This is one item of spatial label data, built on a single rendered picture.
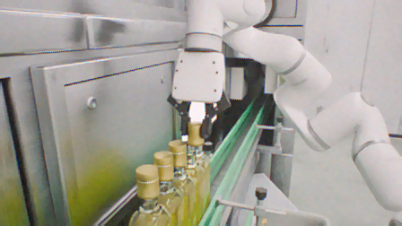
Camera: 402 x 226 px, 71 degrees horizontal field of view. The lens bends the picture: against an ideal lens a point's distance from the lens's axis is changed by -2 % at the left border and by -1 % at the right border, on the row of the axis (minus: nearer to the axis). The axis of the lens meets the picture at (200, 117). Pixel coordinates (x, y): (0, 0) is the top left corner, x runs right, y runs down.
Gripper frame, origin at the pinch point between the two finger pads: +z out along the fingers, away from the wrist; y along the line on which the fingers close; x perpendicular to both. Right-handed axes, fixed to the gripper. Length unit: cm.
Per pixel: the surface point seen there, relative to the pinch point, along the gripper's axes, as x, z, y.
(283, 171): 103, 27, 16
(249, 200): 53, 30, 6
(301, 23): 84, -46, 18
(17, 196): -25.1, 10.9, -17.6
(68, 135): -20.3, 1.9, -13.6
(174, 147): -6.8, 3.6, -1.4
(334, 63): 361, -76, 62
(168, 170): -11.1, 7.0, -0.4
